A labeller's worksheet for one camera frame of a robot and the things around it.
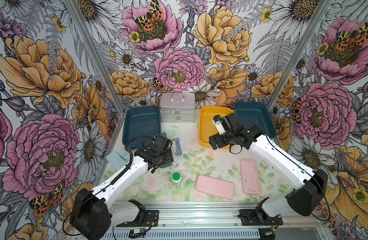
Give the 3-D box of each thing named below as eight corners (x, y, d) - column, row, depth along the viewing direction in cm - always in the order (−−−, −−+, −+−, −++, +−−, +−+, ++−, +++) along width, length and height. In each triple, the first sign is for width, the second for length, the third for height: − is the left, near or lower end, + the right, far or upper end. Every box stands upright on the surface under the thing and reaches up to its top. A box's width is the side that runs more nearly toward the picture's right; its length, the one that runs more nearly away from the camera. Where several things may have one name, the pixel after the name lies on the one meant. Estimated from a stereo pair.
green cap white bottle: (173, 187, 86) (171, 180, 78) (173, 179, 89) (172, 172, 81) (181, 187, 86) (180, 180, 78) (181, 179, 89) (180, 172, 81)
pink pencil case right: (242, 193, 84) (244, 191, 82) (240, 160, 97) (241, 157, 94) (259, 195, 83) (261, 193, 81) (254, 161, 96) (255, 159, 94)
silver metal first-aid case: (161, 123, 116) (158, 107, 104) (163, 107, 127) (161, 91, 115) (194, 123, 116) (195, 107, 104) (194, 107, 127) (194, 91, 115)
